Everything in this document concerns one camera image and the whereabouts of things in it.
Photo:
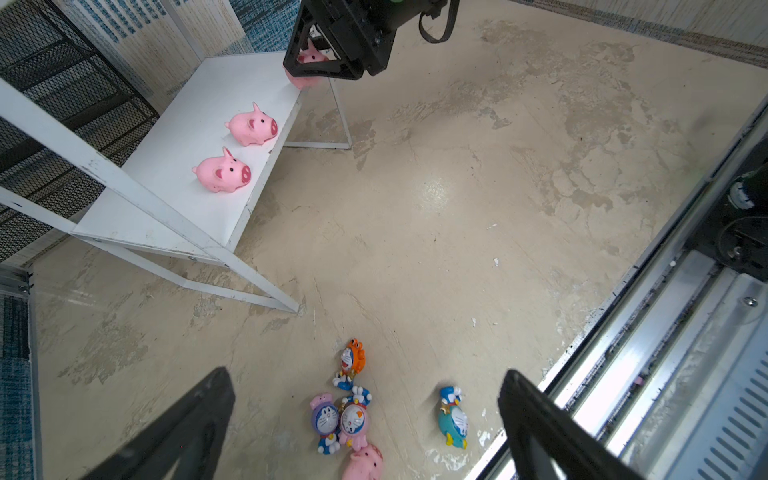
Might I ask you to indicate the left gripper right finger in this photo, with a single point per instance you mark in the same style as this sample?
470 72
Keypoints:
544 440

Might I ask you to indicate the aluminium front rail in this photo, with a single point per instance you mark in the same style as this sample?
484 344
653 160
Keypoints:
670 375

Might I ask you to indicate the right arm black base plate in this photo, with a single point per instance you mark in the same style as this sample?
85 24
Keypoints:
734 231

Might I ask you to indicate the black mesh wire shelf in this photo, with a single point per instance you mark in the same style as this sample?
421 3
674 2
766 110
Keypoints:
57 85

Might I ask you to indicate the orange crab Doraemon figure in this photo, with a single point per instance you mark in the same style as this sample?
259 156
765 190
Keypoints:
352 362

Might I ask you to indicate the pink hooded Doraemon figure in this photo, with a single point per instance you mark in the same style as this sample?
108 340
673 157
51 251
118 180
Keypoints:
353 420

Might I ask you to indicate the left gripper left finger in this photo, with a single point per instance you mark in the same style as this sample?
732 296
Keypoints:
185 442

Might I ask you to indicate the white two-tier metal shelf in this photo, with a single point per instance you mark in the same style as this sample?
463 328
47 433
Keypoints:
156 216

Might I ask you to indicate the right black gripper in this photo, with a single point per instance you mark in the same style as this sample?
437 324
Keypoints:
346 39

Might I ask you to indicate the purple hooded Doraemon figure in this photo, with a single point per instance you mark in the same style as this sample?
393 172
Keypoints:
325 419

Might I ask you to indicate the teal hooded Doraemon figure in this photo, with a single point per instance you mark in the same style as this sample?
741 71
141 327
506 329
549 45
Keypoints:
452 420

